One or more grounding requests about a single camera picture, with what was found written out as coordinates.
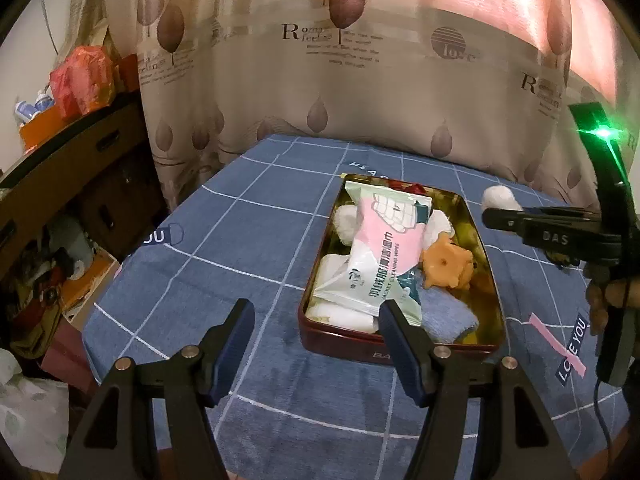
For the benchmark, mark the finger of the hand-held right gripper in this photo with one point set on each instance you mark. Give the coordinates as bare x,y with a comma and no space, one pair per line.
505,220

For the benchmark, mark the pink green wipes packet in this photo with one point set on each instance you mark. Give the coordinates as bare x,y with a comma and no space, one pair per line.
385,255

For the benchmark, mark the red gold tin box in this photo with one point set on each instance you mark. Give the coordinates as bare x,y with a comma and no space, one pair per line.
350,347

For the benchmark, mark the white plastic bag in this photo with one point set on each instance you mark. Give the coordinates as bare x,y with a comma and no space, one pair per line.
27,410

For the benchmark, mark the dark wooden cabinet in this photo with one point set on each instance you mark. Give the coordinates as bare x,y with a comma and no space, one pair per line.
100,170

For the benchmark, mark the olive green bag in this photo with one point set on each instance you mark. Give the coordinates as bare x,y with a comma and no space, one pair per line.
30,315

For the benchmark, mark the red plastic bag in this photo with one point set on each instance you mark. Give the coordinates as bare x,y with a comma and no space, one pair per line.
82,80

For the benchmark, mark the blue fluffy towel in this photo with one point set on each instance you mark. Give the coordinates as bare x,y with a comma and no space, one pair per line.
445,317

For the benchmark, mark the beige leaf print curtain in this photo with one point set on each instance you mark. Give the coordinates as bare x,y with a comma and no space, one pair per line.
300,85

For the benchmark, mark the orange box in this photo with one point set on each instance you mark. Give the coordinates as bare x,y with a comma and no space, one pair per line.
42,127

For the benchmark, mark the blue printed blanket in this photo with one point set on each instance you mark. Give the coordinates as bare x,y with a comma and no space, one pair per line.
240,240

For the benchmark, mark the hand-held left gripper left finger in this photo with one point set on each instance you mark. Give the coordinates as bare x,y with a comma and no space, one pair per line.
232,360

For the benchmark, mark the cardboard box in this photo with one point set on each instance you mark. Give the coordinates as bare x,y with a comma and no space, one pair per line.
92,290

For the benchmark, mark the white cotton ball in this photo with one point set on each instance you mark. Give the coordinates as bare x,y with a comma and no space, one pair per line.
500,196

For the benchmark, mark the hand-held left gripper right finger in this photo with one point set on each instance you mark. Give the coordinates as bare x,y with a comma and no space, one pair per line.
402,360

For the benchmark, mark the person's right hand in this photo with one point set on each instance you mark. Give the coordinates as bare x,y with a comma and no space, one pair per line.
597,305

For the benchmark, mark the orange plush toy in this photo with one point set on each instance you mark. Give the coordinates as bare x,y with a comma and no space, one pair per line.
447,262

